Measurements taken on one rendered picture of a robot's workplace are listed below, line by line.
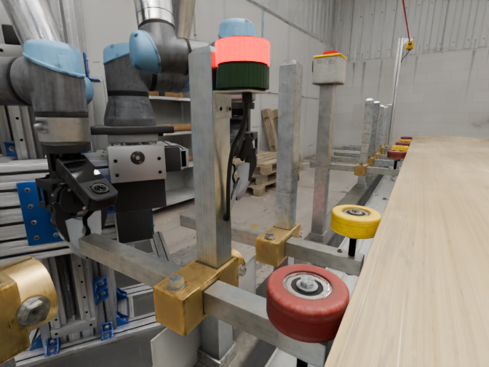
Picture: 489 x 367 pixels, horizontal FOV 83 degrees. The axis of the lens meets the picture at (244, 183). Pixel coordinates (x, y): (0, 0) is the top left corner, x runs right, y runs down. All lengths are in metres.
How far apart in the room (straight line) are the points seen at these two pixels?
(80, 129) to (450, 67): 7.82
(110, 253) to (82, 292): 0.67
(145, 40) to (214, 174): 0.35
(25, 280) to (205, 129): 0.22
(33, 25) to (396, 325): 0.73
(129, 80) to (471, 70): 7.59
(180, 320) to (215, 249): 0.09
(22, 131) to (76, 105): 0.50
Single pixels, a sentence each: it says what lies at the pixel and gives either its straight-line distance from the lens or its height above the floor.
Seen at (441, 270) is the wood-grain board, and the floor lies 0.90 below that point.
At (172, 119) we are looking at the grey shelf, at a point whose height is 1.02.
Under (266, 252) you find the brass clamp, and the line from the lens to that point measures 0.56.
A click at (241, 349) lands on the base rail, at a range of 0.52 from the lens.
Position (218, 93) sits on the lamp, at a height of 1.09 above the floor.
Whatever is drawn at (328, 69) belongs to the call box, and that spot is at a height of 1.18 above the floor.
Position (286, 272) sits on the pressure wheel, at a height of 0.91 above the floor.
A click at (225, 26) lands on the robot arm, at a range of 0.60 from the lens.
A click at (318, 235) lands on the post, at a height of 0.72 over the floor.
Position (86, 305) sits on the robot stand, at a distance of 1.18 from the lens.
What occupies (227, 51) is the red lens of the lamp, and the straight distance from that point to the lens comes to 0.31.
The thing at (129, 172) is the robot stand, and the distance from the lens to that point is 0.76.
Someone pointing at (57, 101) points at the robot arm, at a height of 1.09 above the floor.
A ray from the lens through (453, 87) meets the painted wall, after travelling 7.97.
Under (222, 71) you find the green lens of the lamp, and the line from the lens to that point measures 0.31.
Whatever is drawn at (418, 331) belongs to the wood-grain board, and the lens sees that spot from 0.29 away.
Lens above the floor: 1.07
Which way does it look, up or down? 14 degrees down
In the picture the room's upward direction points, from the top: straight up
